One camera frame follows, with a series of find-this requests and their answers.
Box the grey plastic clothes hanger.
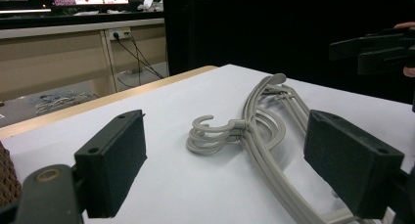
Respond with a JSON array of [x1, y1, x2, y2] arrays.
[[191, 72, 392, 224], [187, 83, 390, 224], [185, 86, 386, 224]]

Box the wooden shelf unit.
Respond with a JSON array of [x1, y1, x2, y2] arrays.
[[0, 18, 168, 102]]

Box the brown wicker basket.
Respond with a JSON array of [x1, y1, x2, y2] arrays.
[[0, 140, 23, 207]]

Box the pile of hangers on floor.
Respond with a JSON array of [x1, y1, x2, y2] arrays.
[[30, 91, 96, 116]]

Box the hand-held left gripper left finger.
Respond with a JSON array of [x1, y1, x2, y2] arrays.
[[73, 109, 148, 219]]

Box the black cables bundle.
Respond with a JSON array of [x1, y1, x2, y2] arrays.
[[112, 31, 165, 89]]

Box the black curtain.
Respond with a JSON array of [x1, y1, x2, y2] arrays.
[[161, 0, 415, 105]]

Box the white table cover sheet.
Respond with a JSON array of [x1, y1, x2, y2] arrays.
[[0, 64, 415, 224]]

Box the white power socket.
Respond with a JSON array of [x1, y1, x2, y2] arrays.
[[108, 26, 132, 41]]

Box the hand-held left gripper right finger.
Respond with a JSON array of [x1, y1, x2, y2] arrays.
[[302, 109, 405, 220]]

